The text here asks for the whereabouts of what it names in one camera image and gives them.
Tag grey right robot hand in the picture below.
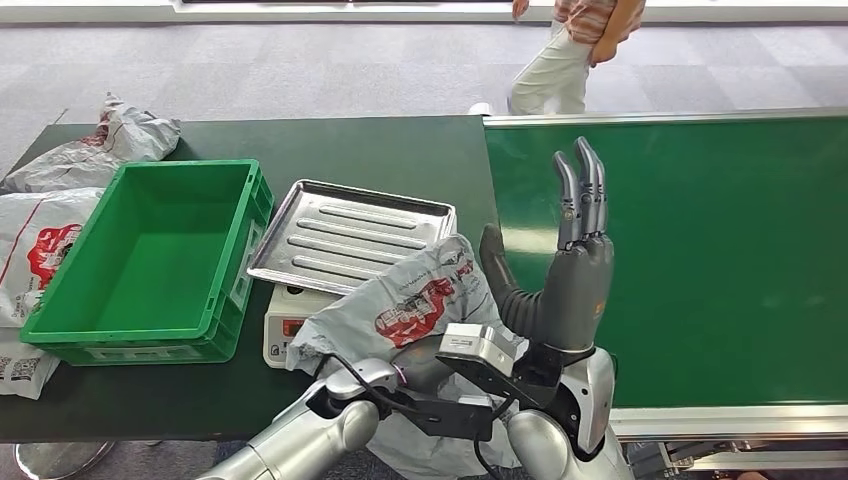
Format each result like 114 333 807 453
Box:
478 136 616 356

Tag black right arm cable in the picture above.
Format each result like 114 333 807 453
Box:
472 397 517 480

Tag crumpled grey courier bag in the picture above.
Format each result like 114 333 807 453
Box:
0 92 181 195

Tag person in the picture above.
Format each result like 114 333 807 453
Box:
506 0 647 117

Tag round metal stand base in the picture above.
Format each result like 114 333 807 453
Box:
13 440 119 480

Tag green conveyor belt aluminium frame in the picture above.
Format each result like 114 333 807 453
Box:
482 107 848 475

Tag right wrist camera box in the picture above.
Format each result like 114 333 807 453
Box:
437 323 518 379

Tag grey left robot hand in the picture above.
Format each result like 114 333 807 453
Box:
396 337 465 395

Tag flat white courier bag red print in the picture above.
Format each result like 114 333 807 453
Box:
0 188 105 331

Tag steel scale tray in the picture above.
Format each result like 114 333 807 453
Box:
246 178 458 297

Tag grey courier bag red print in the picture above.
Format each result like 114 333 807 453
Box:
286 233 531 480

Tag white courier bag QR label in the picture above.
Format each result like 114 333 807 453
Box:
0 327 62 402

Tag green plastic basket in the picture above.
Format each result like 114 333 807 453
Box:
19 158 276 368

